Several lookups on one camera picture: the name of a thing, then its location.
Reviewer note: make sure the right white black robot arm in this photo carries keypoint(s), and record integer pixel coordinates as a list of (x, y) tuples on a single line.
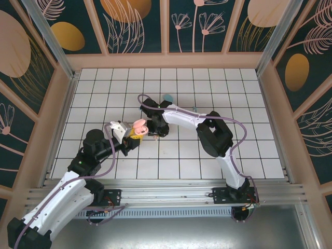
[(215, 137)]

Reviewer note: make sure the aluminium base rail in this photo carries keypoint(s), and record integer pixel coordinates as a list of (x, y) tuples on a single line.
[(166, 193)]

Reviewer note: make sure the aluminium corner post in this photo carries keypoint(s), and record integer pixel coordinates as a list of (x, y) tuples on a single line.
[(52, 44), (277, 36)]

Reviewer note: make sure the pink earbud charging case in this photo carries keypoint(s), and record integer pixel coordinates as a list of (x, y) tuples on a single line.
[(138, 125)]

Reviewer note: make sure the aluminium table side rail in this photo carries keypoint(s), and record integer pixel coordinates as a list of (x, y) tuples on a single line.
[(62, 124), (275, 129)]

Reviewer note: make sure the blue earbud charging case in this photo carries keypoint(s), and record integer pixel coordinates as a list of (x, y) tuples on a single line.
[(169, 97)]

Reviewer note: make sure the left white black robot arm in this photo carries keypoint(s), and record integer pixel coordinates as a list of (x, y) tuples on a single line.
[(67, 197)]

